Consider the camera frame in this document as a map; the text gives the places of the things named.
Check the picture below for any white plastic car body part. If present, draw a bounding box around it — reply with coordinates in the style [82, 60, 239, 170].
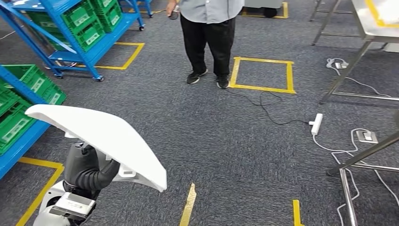
[24, 104, 168, 193]

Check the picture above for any blue metal shelf rack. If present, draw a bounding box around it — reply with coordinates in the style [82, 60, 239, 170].
[0, 0, 146, 82]
[0, 64, 50, 181]
[118, 0, 154, 18]

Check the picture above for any person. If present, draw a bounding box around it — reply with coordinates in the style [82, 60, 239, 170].
[166, 0, 245, 90]

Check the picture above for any yellow floor tape square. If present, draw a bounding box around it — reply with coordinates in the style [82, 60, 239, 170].
[76, 42, 146, 71]
[229, 56, 296, 95]
[241, 1, 289, 20]

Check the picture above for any yellow floor tape strip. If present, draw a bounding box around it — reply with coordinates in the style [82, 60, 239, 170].
[179, 183, 198, 226]
[292, 199, 305, 226]

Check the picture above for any black handheld device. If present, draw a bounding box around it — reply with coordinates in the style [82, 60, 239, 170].
[168, 4, 181, 21]

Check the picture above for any white power strip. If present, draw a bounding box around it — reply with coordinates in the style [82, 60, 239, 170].
[309, 113, 324, 136]

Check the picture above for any white wheeled cabinet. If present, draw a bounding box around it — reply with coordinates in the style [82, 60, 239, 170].
[244, 0, 283, 19]

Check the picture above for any yellow tape outline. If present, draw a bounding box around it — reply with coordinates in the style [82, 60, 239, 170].
[364, 0, 399, 29]

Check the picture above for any black floor cable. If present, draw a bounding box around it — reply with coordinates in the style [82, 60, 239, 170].
[225, 89, 311, 126]

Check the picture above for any white floor cable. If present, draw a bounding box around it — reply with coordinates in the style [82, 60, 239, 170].
[312, 128, 399, 226]
[326, 57, 394, 98]

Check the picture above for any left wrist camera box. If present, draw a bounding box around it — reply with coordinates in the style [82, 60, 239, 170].
[48, 192, 96, 221]

